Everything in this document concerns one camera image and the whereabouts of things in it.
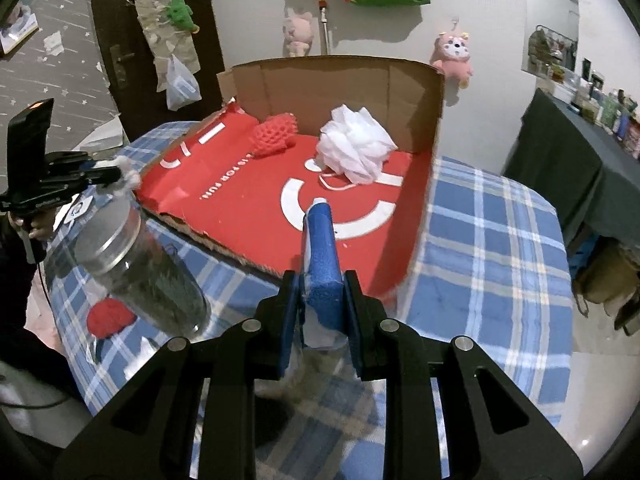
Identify white grey plush toy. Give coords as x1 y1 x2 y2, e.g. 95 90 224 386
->
96 155 141 198

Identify red knitted plush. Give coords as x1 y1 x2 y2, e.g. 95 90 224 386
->
86 297 137 339

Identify person's left hand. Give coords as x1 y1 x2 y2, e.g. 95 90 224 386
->
8 207 58 240

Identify large glass jar dark contents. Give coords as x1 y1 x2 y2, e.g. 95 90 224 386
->
74 198 209 339

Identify dark wooden door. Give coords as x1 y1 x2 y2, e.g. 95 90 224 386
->
90 0 224 141

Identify white plastic bag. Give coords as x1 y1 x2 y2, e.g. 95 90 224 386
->
166 55 202 112

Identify green plush on door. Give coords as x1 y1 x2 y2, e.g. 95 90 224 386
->
165 0 200 34

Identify red cardboard box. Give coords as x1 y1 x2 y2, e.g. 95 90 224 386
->
137 56 445 304

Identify dark green covered table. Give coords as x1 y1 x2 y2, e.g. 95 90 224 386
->
502 89 640 247

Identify pink bear plush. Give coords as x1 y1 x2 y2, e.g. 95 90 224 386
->
432 30 473 89

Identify pink plush on wall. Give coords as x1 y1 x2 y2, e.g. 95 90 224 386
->
283 12 314 58

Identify orange handled stick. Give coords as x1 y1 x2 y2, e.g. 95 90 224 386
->
318 0 331 55

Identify wall mirror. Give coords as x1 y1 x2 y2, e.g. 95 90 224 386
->
522 0 579 74

